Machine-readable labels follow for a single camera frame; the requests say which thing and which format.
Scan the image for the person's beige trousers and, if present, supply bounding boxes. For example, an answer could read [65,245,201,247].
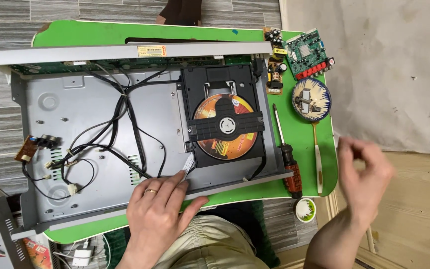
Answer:
[151,214,272,269]

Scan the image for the white charger plug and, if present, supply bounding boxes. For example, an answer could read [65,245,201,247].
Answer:
[72,241,95,267]

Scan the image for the orange printed packet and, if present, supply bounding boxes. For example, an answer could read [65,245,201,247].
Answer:
[22,238,54,269]

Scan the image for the person's right hand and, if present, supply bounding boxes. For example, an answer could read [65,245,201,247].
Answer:
[336,136,397,225]

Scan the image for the black cable bundle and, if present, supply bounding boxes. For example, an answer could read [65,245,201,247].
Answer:
[22,64,183,201]

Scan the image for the small white green cup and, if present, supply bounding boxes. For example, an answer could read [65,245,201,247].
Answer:
[295,198,317,223]

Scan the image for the black disc drive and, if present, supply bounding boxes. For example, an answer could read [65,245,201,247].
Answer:
[180,64,266,169]

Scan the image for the silver player front panel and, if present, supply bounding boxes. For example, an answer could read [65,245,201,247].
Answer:
[0,42,274,67]

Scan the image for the small brown jack board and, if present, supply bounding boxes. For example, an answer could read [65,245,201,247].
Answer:
[14,134,59,163]

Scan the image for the blue patterned bowl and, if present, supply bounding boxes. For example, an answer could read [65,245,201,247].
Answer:
[291,78,332,123]

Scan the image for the orange printed disc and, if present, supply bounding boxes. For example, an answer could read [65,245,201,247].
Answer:
[193,93,259,161]

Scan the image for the green board with red jacks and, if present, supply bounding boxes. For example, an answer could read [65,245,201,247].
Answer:
[284,29,336,81]

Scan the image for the person's left hand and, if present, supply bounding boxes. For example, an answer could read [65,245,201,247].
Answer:
[125,172,210,259]

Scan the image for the red black handled screwdriver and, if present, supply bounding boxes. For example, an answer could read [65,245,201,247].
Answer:
[272,104,304,200]

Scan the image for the white handled thin tool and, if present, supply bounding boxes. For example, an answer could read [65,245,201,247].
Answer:
[311,121,324,196]

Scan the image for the white flat ribbon cable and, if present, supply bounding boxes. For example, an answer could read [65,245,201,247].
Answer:
[179,153,195,179]

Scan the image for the brown power supply board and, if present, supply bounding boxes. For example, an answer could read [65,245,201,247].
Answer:
[263,27,289,96]

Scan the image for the long green circuit board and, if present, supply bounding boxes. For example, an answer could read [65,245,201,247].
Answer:
[10,55,254,74]

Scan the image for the grey metal player chassis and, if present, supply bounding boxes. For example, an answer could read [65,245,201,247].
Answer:
[0,42,295,240]

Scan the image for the small metal parts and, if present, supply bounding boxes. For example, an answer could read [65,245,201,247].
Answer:
[296,89,322,113]

